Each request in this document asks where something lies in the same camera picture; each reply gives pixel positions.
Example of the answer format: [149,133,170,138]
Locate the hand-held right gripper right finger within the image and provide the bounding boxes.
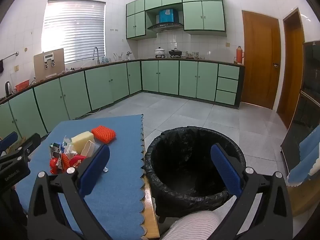
[210,143,293,240]

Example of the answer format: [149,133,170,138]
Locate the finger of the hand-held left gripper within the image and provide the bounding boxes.
[0,133,42,167]
[0,131,19,153]

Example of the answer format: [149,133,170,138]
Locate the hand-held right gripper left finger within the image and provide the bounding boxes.
[27,144,112,240]

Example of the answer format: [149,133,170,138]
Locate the red snack packet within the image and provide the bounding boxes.
[68,154,87,168]

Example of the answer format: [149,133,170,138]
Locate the yellow sponge block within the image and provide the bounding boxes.
[71,131,95,154]

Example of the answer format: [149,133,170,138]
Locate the white tissue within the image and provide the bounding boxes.
[61,135,78,157]

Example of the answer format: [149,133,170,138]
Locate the trash bin with black bag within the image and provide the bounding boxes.
[144,126,247,224]

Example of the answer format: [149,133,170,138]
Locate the clear plastic container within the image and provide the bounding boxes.
[80,139,102,158]

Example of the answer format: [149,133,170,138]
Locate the blue scalloped mat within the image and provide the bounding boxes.
[15,114,146,238]

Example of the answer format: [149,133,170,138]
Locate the orange striped packet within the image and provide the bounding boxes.
[61,153,71,172]

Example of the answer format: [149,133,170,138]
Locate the orange mesh scourer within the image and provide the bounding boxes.
[91,125,117,144]

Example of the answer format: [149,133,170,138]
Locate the red plastic basin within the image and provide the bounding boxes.
[14,79,30,92]

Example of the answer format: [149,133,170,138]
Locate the cardboard box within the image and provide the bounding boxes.
[33,48,66,80]

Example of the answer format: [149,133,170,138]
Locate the blue scalloped cloth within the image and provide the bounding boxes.
[286,124,320,187]

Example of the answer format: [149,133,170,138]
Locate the green lower kitchen cabinets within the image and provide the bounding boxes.
[0,59,246,140]

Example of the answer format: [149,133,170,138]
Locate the green kitchen cabinets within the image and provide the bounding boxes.
[0,59,246,140]
[126,0,227,40]

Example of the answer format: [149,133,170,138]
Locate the black glass cabinet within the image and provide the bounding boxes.
[280,40,320,172]

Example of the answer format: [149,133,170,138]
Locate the white window blind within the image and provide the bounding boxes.
[41,0,106,64]

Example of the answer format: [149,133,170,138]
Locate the green upper kitchen cabinets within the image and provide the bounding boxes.
[126,0,227,40]

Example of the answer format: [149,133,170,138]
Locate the range hood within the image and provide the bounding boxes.
[146,22,184,33]

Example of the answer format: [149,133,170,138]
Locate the blue box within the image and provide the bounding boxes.
[159,8,179,23]

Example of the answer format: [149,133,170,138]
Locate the metal towel rail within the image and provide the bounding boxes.
[0,51,19,62]

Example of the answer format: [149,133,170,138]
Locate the wooden door with handle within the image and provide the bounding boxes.
[241,10,282,110]

